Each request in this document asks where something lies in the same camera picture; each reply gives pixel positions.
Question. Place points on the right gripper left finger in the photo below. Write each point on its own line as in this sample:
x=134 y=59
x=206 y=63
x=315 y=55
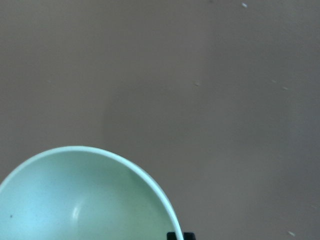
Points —
x=171 y=236

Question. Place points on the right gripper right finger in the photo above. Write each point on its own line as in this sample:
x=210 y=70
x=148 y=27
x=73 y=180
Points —
x=189 y=236

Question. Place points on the light green bowl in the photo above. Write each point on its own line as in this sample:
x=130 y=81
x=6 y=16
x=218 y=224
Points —
x=83 y=193

